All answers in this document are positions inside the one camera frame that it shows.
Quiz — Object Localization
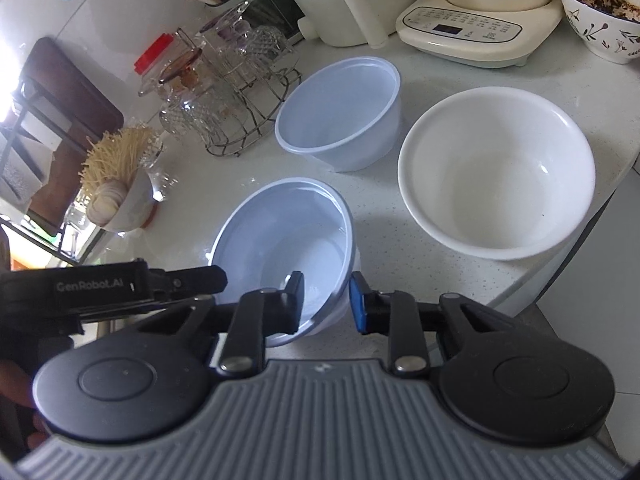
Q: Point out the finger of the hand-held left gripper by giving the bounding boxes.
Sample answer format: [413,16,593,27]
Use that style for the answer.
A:
[75,296,217,325]
[147,265,228,301]

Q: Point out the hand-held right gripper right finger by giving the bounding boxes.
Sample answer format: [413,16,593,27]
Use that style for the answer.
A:
[349,272,506,379]

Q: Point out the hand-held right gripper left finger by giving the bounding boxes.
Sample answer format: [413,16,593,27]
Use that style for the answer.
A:
[132,271,306,379]

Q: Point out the pale blue plastic bowl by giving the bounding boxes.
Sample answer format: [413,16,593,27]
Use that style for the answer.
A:
[275,56,402,172]
[207,177,362,350]

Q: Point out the white ceramic bowl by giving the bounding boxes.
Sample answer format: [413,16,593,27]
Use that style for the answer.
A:
[397,86,597,261]

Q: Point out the person's left hand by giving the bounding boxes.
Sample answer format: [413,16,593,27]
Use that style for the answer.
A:
[0,360,51,456]

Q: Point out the pale dried food slices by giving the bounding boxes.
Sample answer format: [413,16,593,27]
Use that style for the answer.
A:
[87,181,128,223]

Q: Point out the white noodle bowl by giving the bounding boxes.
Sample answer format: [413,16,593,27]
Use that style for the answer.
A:
[85,170,153,233]

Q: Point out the clear glass tumbler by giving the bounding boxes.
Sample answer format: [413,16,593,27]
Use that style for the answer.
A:
[142,137,178,203]

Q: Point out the bundle of dried noodles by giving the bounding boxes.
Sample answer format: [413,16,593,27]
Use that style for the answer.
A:
[79,126,158,201]

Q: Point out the glass teapot with brown lid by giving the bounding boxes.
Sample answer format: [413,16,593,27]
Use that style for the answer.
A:
[157,45,226,111]

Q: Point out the set of clear glass cups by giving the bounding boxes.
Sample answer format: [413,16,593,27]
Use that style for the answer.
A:
[157,2,301,136]

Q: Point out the white electric cooker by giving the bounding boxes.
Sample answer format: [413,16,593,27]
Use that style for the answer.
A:
[267,0,421,48]

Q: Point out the floral bowl of spices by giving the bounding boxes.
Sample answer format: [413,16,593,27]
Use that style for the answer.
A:
[556,0,640,65]

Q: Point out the round wire rack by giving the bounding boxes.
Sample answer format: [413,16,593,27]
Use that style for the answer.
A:
[202,67,303,158]

